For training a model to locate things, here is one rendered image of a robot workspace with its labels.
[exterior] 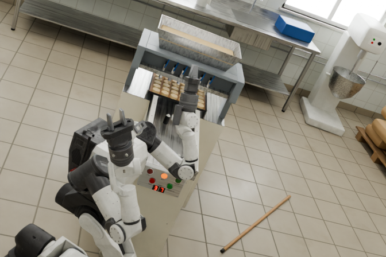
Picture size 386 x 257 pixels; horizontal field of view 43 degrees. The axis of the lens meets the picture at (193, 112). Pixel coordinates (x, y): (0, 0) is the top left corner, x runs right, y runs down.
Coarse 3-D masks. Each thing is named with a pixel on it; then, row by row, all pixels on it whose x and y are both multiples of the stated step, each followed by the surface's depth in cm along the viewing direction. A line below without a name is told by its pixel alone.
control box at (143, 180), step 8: (144, 168) 256; (152, 168) 256; (160, 168) 258; (144, 176) 259; (152, 176) 259; (160, 176) 259; (168, 176) 258; (144, 184) 261; (152, 184) 261; (160, 184) 261; (176, 184) 261; (168, 192) 263; (176, 192) 263
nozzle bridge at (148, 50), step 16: (144, 32) 322; (144, 48) 301; (160, 48) 309; (144, 64) 312; (160, 64) 315; (176, 64) 315; (192, 64) 306; (240, 64) 338; (128, 80) 323; (176, 80) 315; (208, 80) 320; (224, 80) 319; (240, 80) 312; (224, 96) 319; (224, 112) 333
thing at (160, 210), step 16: (160, 112) 310; (160, 128) 293; (176, 144) 284; (144, 192) 268; (160, 192) 267; (144, 208) 273; (160, 208) 273; (176, 208) 272; (160, 224) 278; (144, 240) 284; (160, 240) 284; (144, 256) 290
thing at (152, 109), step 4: (152, 96) 324; (156, 96) 313; (152, 100) 308; (156, 100) 308; (152, 104) 302; (156, 104) 304; (152, 108) 297; (152, 112) 293; (148, 116) 294; (152, 116) 289; (148, 120) 283; (152, 120) 285
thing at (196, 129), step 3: (195, 111) 316; (198, 111) 317; (198, 114) 313; (198, 117) 310; (198, 123) 303; (198, 126) 300; (192, 129) 303; (195, 129) 295; (198, 129) 297; (195, 132) 292; (198, 132) 294; (195, 135) 289; (198, 135) 290; (195, 138) 286; (198, 138) 287; (198, 141) 284; (198, 144) 282; (198, 147) 278; (198, 150) 276; (198, 153) 273; (198, 159) 267; (195, 174) 257; (192, 177) 258; (192, 180) 259
